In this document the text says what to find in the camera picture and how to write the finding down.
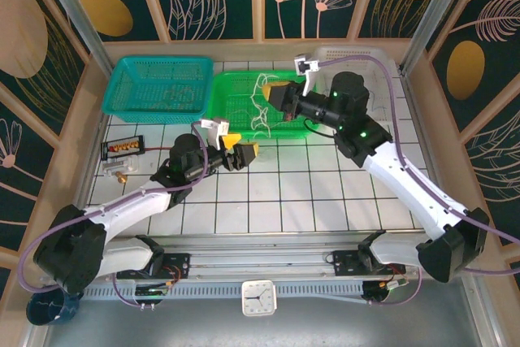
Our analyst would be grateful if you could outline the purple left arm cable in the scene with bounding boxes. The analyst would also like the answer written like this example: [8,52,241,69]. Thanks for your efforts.
[16,122,209,308]

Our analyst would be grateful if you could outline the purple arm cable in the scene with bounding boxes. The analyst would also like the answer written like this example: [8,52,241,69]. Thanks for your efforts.
[318,54,520,308]
[16,122,209,308]

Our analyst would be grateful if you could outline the dark blue mug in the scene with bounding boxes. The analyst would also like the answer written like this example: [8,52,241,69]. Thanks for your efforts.
[25,290,85,327]

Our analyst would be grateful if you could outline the thick white cable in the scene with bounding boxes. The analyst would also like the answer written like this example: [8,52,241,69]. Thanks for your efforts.
[248,72,282,141]

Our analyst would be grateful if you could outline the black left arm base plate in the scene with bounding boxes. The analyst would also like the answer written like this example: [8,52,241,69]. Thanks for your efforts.
[116,252,191,281]

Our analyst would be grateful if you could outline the grey slotted cable duct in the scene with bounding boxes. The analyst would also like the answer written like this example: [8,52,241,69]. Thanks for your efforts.
[79,280,369,303]

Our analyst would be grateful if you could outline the black terminal block yellow plugs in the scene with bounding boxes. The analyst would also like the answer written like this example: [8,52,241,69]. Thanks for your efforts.
[100,134,146,160]

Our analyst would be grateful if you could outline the thin blue cable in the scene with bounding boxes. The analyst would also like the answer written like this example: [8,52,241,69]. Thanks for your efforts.
[367,89,388,115]

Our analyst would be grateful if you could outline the white square clock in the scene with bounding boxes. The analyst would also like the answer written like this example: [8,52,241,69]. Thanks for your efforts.
[241,280,278,317]

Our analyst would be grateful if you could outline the thin white cable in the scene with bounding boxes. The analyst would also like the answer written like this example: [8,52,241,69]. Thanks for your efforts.
[225,106,294,127]

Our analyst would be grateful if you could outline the thin yellow cable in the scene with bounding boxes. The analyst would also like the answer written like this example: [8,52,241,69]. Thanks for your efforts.
[163,85,182,106]
[176,85,196,106]

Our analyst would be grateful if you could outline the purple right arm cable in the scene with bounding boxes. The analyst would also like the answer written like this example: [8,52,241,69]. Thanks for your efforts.
[318,54,520,308]

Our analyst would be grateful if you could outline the teal plastic basket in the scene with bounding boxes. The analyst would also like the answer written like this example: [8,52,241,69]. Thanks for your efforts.
[101,56,215,124]

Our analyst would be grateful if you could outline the white plastic basket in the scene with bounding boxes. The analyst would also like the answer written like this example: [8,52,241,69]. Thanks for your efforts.
[313,45,400,123]

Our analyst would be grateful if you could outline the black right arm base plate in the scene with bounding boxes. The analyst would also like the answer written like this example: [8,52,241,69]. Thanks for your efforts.
[332,249,407,277]

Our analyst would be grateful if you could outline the green plastic basket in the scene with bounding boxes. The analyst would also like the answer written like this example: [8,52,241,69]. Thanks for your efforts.
[206,70,322,140]

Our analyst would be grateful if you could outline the aluminium mounting rail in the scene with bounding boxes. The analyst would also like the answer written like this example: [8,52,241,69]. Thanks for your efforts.
[38,231,483,283]

